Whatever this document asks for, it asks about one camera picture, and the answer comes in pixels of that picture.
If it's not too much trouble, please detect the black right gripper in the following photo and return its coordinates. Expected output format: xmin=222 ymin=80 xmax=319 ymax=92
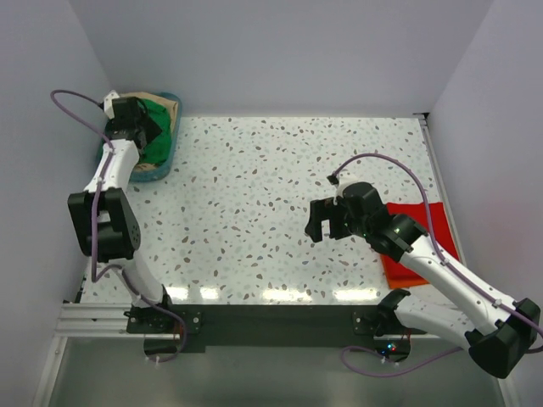
xmin=304 ymin=197 xmax=370 ymax=243

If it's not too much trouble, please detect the green t shirt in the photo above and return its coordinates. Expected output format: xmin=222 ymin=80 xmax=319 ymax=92
xmin=139 ymin=98 xmax=172 ymax=166

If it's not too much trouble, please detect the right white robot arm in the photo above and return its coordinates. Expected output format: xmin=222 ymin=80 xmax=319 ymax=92
xmin=305 ymin=181 xmax=540 ymax=379

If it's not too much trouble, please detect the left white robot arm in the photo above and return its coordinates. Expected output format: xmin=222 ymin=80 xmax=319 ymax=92
xmin=68 ymin=92 xmax=177 ymax=333

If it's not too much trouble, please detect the beige t shirt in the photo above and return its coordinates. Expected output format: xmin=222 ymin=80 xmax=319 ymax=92
xmin=122 ymin=92 xmax=180 ymax=173

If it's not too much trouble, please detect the teal plastic basket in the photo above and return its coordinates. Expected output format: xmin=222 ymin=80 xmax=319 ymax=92
xmin=99 ymin=91 xmax=182 ymax=183

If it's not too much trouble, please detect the folded orange t shirt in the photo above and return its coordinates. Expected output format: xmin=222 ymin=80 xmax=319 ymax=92
xmin=385 ymin=271 xmax=428 ymax=289

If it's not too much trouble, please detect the folded red t shirt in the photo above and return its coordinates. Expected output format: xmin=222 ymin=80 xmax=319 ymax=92
xmin=378 ymin=201 xmax=460 ymax=281

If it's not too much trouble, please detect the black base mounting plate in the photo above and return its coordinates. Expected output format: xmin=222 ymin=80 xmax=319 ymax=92
xmin=124 ymin=304 xmax=407 ymax=356

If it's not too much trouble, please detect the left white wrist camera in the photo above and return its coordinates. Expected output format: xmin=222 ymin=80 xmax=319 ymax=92
xmin=103 ymin=90 xmax=120 ymax=120

